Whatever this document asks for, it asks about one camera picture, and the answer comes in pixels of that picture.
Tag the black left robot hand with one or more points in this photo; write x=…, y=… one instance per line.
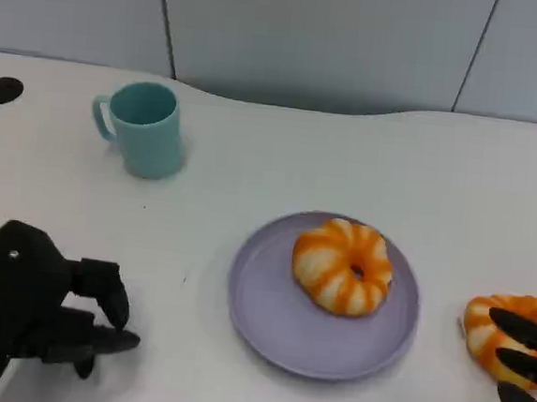
x=11, y=291

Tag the orange and white bread roll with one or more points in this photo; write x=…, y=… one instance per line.
x=319, y=266
x=480, y=332

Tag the black table grommet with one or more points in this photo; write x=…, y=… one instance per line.
x=0, y=90

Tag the pale green mug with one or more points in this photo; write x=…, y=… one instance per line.
x=153, y=146

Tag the lilac plate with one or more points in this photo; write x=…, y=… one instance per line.
x=275, y=333

